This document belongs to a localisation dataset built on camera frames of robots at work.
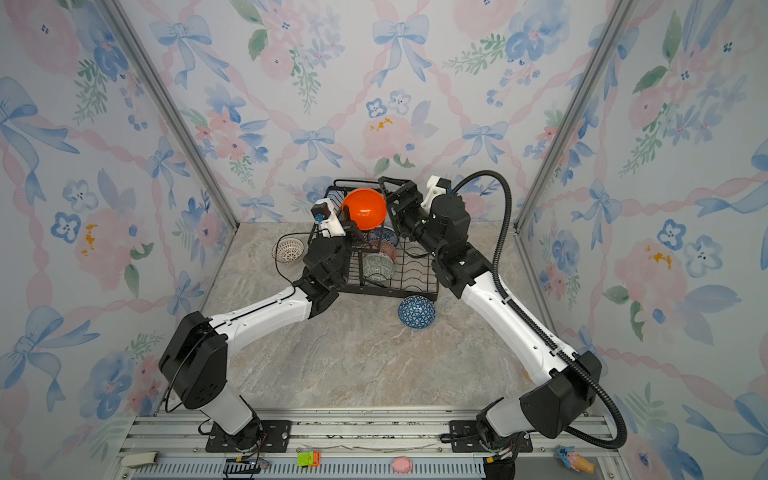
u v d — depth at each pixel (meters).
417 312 0.95
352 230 0.67
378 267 1.03
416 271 1.05
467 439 0.73
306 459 0.69
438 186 0.62
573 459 0.69
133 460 0.70
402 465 0.69
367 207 0.75
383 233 1.13
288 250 1.10
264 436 0.73
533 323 0.44
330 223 0.64
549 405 0.39
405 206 0.57
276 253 1.07
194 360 0.45
